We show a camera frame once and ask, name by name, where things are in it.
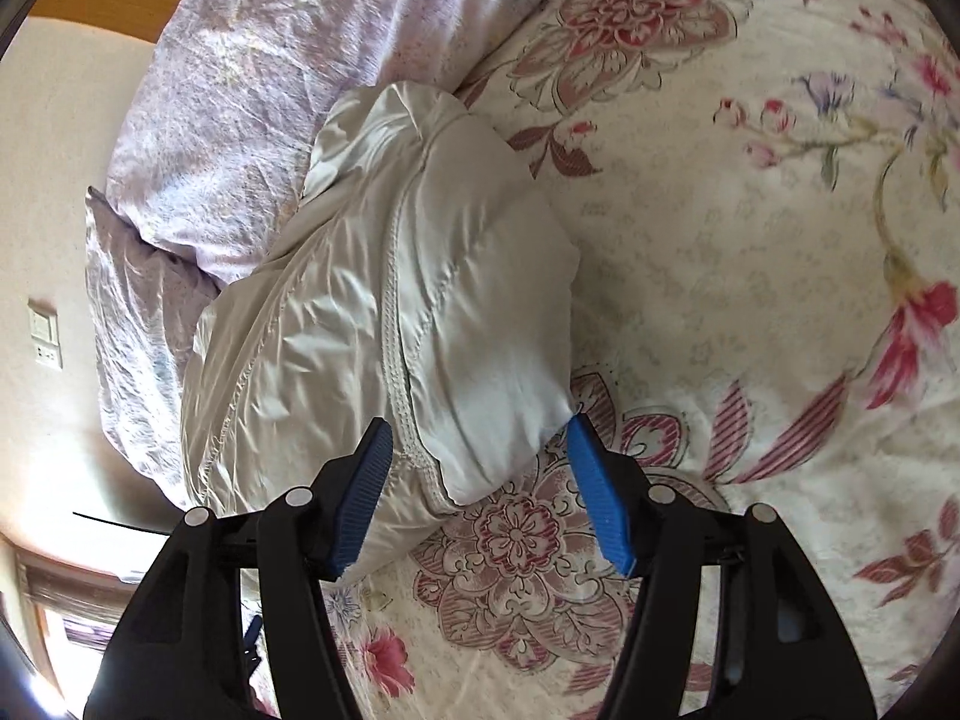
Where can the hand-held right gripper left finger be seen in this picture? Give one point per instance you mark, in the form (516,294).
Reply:
(364,502)

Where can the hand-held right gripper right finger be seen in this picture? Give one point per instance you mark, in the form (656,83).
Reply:
(604,502)

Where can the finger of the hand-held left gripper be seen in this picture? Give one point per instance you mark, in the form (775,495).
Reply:
(253,634)

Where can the white puffer jacket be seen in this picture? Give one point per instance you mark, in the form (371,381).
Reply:
(450,300)

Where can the floral bedspread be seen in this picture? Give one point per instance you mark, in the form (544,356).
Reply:
(750,277)

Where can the lilac pillow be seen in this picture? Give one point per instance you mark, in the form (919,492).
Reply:
(262,75)
(135,330)

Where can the white wall socket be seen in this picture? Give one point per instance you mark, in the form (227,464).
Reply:
(47,355)

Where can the white light switch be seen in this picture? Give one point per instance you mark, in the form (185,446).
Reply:
(43,324)

